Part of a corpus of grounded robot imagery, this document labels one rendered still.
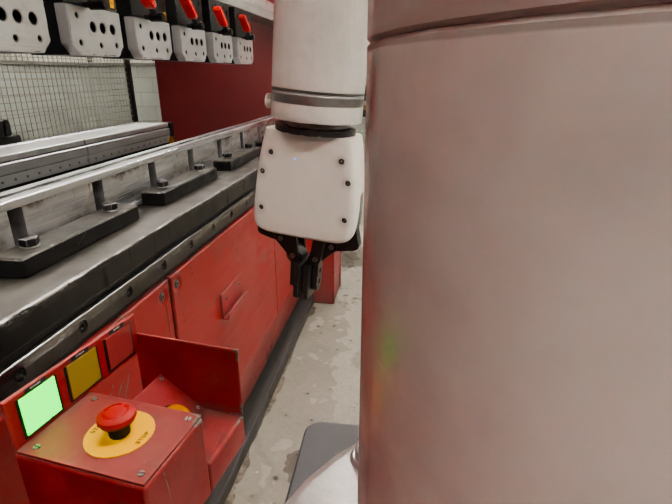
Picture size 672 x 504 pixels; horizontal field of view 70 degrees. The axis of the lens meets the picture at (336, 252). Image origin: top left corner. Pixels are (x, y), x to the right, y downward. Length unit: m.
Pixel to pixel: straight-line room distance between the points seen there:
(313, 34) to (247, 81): 1.95
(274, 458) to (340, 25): 1.43
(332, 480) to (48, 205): 0.79
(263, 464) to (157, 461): 1.11
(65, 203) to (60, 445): 0.46
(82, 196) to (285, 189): 0.59
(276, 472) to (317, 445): 1.40
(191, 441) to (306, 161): 0.34
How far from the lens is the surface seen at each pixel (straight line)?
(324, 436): 0.22
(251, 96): 2.36
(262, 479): 1.61
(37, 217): 0.90
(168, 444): 0.57
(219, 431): 0.69
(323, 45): 0.41
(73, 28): 0.97
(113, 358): 0.69
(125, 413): 0.58
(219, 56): 1.53
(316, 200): 0.44
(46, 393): 0.63
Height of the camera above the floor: 1.15
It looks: 21 degrees down
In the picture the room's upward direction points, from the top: straight up
